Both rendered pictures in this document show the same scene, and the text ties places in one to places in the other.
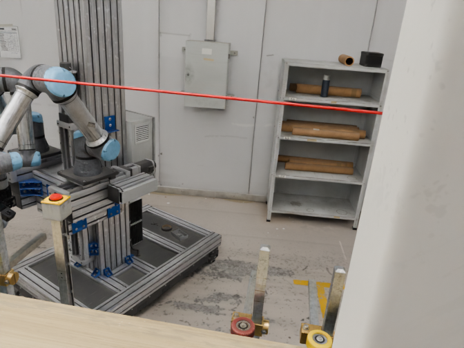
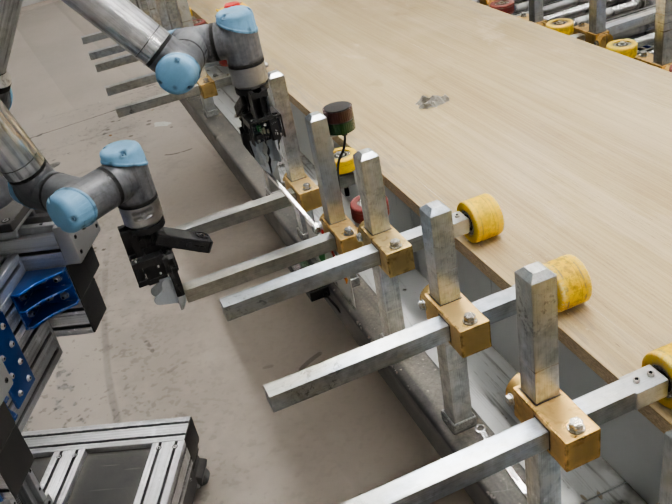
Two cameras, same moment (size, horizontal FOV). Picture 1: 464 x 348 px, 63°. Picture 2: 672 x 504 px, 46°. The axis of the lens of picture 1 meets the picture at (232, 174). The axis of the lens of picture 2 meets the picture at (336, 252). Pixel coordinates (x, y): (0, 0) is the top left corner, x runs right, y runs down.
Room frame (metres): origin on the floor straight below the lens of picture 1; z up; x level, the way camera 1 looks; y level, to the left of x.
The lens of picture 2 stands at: (1.86, 2.44, 1.70)
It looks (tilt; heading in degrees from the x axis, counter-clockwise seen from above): 32 degrees down; 246
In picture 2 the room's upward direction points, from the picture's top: 11 degrees counter-clockwise
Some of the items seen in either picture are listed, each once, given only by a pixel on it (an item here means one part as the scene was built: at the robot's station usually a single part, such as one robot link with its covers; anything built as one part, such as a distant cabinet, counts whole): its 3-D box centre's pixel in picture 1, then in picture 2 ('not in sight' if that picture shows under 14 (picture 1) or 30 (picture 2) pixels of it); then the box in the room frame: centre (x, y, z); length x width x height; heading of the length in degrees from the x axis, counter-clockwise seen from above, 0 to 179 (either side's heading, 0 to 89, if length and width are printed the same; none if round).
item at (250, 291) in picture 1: (248, 306); (179, 94); (1.19, -0.10, 0.82); 0.43 x 0.03 x 0.04; 172
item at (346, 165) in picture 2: not in sight; (343, 174); (1.13, 0.92, 0.85); 0.08 x 0.08 x 0.11
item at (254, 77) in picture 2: not in sight; (250, 73); (1.31, 0.95, 1.17); 0.08 x 0.08 x 0.05
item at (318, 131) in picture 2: not in sight; (335, 218); (1.26, 1.11, 0.87); 0.03 x 0.03 x 0.48; 82
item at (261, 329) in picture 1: (249, 324); (204, 84); (1.09, -0.11, 0.82); 0.13 x 0.06 x 0.05; 82
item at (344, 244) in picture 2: not in sight; (342, 232); (1.26, 1.13, 0.85); 0.13 x 0.06 x 0.05; 82
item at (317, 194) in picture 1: (320, 145); not in sight; (3.60, -0.84, 0.78); 0.90 x 0.45 x 1.55; 87
